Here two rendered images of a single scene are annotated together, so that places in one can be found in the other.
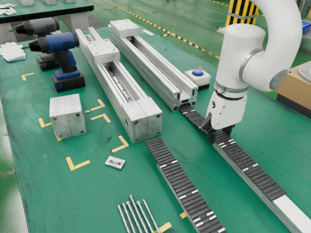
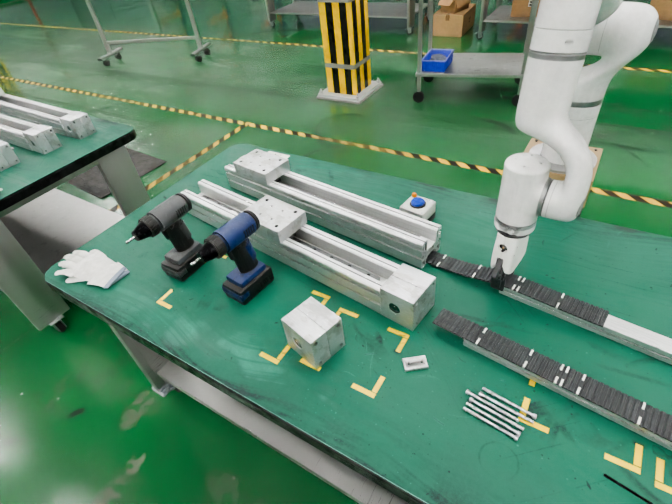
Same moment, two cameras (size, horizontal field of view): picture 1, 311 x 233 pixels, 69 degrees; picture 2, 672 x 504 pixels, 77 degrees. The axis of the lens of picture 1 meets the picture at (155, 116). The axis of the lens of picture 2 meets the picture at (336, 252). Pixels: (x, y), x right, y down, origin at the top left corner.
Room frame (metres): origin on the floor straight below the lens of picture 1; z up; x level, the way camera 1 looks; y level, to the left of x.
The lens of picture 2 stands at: (-0.02, 0.42, 1.58)
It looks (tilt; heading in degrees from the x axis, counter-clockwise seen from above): 41 degrees down; 340
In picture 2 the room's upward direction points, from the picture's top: 8 degrees counter-clockwise
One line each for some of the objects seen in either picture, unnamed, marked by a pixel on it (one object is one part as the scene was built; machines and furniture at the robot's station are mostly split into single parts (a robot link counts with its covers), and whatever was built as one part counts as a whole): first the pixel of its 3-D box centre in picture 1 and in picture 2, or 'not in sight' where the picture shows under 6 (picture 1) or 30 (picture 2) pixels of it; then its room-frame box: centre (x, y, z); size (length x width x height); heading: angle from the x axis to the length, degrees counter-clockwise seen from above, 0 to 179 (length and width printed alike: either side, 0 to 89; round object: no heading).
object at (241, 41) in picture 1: (240, 56); (524, 189); (0.50, -0.20, 1.07); 0.09 x 0.08 x 0.13; 30
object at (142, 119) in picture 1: (145, 118); (410, 293); (0.56, 0.03, 0.83); 0.12 x 0.09 x 0.10; 116
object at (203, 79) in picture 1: (195, 80); (416, 213); (0.84, -0.16, 0.81); 0.10 x 0.08 x 0.06; 116
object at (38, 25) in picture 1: (40, 45); (168, 243); (1.00, 0.53, 0.89); 0.20 x 0.08 x 0.22; 124
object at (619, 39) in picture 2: not in sight; (605, 54); (0.75, -0.67, 1.17); 0.19 x 0.12 x 0.24; 31
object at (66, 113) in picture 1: (72, 115); (317, 329); (0.58, 0.27, 0.83); 0.11 x 0.10 x 0.10; 109
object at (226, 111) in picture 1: (226, 105); (510, 242); (0.51, -0.19, 0.93); 0.10 x 0.07 x 0.11; 116
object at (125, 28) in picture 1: (124, 30); (262, 169); (1.27, 0.18, 0.87); 0.16 x 0.11 x 0.07; 26
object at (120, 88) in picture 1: (104, 64); (277, 235); (0.96, 0.24, 0.82); 0.80 x 0.10 x 0.09; 26
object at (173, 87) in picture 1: (142, 56); (319, 202); (1.04, 0.07, 0.82); 0.80 x 0.10 x 0.09; 26
